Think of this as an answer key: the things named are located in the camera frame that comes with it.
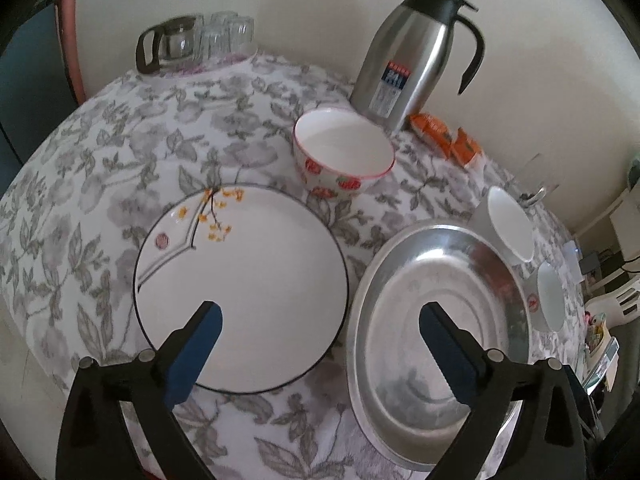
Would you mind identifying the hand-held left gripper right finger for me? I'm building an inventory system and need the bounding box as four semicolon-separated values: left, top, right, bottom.
419;301;587;480

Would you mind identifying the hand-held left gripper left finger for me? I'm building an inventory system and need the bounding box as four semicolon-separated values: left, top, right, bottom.
56;300;223;480

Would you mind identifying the round steel plate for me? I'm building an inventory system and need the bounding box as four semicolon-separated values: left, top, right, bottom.
346;219;532;472

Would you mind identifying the white plate with flower print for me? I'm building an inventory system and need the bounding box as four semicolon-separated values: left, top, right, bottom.
132;185;350;395

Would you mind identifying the white round bowl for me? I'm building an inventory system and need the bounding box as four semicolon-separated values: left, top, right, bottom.
525;261;566;333

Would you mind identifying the white square bowl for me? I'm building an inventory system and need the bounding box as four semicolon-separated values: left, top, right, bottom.
467;186;536;263

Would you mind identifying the white bowl with strawberry print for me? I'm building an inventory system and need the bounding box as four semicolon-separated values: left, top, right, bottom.
292;107;397;200

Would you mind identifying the stack of papers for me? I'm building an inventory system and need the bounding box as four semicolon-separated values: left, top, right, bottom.
580;310;621;396

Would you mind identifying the white power bank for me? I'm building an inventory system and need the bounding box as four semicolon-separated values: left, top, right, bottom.
562;242;583;281

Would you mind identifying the white plastic chair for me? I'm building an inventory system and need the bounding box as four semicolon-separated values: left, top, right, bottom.
585;280;640;331

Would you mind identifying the clear glass measuring jug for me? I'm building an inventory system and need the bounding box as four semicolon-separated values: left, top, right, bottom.
520;152;551;206

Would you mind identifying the orange snack packet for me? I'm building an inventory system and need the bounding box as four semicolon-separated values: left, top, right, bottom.
450;127;485;168
410;112;458;153

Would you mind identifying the grey floral tablecloth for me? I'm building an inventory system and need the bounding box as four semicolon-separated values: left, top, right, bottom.
0;52;588;480

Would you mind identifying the white wooden furniture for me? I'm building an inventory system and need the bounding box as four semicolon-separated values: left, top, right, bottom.
607;190;640;261

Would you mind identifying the blue panel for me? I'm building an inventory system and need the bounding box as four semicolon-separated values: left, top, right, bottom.
0;2;76;161

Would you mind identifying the cluster of clear drinking glasses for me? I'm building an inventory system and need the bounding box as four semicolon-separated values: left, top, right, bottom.
199;10;256;61

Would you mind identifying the steel thermos jug black handle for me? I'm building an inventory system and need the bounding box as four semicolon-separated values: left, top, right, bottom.
349;0;487;133

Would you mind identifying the glass coffee pot black handle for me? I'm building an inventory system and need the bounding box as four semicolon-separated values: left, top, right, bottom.
136;16;203;75

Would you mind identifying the pink rail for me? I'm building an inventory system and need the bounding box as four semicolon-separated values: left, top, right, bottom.
56;0;87;106

